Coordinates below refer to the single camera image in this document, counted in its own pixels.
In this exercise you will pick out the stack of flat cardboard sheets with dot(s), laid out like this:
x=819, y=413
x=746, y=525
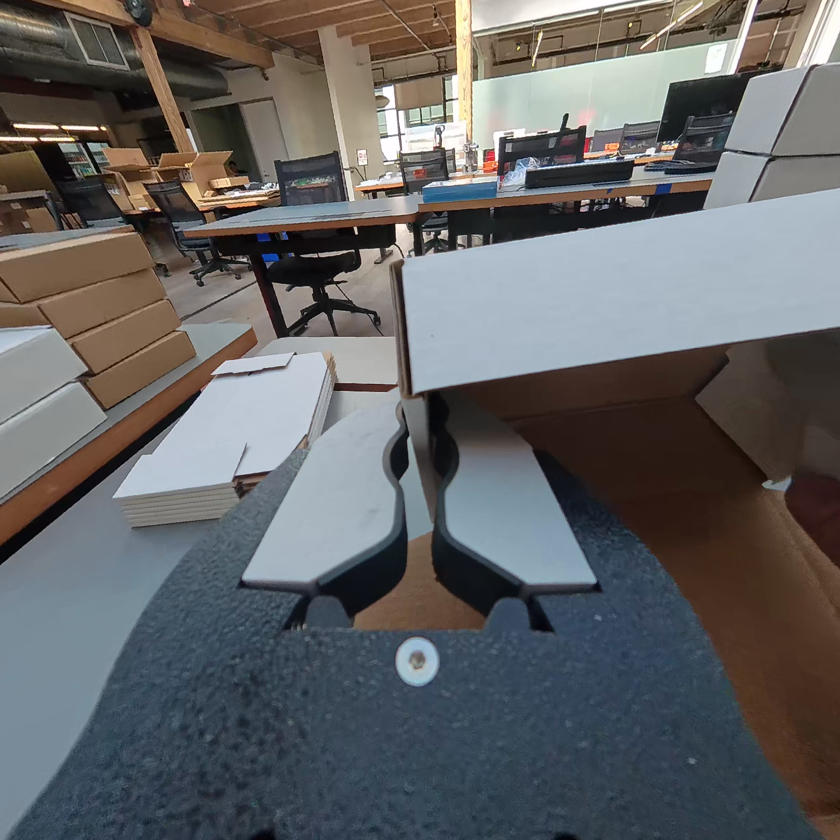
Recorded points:
x=249, y=420

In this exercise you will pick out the blue flat box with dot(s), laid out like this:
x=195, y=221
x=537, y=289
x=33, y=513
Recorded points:
x=459, y=190

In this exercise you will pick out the white brown-lined cardboard box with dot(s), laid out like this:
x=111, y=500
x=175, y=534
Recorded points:
x=590, y=295

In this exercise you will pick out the black long case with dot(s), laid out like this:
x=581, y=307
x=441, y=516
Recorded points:
x=577, y=174

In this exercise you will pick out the black computer monitor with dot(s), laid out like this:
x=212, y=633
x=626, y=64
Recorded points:
x=695, y=105

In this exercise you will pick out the brown flat cardboard box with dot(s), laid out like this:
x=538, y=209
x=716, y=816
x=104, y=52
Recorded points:
x=131, y=338
x=111, y=305
x=144, y=371
x=72, y=262

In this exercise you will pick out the open brown carton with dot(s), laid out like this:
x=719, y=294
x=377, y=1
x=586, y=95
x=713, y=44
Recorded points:
x=128, y=161
x=197, y=167

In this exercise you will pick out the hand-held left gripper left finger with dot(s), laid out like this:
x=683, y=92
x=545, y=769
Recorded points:
x=321, y=512

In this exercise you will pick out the round black speaker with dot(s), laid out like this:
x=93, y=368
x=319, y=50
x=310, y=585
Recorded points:
x=139, y=10

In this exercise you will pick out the black office chair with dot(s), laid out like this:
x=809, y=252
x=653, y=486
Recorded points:
x=174, y=210
x=423, y=170
x=312, y=269
x=541, y=144

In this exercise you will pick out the slanted wooden post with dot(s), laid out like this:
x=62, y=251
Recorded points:
x=161, y=92

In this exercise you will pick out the grey-top desk with black legs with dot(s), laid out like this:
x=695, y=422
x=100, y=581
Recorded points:
x=308, y=213

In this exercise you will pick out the corrugated metal duct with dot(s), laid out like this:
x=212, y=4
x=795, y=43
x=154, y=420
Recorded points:
x=33, y=49

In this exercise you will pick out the metal air vent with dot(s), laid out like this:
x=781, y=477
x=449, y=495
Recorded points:
x=98, y=40

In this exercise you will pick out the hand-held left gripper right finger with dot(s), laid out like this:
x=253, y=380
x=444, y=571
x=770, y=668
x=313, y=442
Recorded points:
x=512, y=518

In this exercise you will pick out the upright wooden column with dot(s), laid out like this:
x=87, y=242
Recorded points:
x=464, y=72

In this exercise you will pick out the long wooden-edged desk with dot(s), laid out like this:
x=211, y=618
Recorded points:
x=590, y=192

